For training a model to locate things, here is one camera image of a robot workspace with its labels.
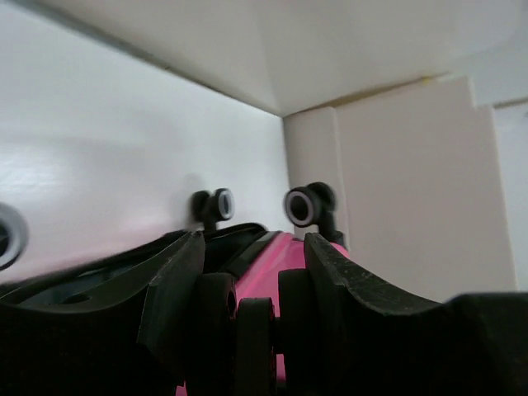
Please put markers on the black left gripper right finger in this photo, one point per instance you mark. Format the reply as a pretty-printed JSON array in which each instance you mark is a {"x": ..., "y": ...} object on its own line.
[{"x": 378, "y": 339}]

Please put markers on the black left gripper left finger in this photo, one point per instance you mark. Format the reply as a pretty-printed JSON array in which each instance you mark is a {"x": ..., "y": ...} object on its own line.
[{"x": 106, "y": 328}]

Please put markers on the pink hard-shell suitcase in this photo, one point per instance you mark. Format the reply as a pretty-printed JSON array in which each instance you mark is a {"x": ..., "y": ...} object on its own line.
[{"x": 251, "y": 325}]

